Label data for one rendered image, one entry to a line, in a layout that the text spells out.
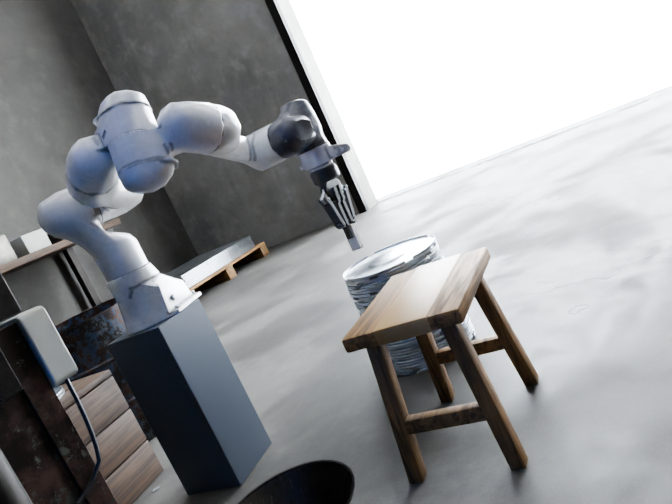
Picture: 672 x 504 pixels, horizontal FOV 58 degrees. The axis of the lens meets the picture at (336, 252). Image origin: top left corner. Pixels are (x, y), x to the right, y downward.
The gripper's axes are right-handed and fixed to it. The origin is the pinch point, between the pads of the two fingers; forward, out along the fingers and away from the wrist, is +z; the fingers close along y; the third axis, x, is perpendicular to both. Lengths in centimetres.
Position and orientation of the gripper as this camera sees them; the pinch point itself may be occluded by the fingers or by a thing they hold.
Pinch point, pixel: (352, 237)
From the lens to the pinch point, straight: 162.1
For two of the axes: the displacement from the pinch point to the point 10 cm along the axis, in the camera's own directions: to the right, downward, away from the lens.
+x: 7.8, -2.5, -5.7
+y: -4.7, 3.5, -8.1
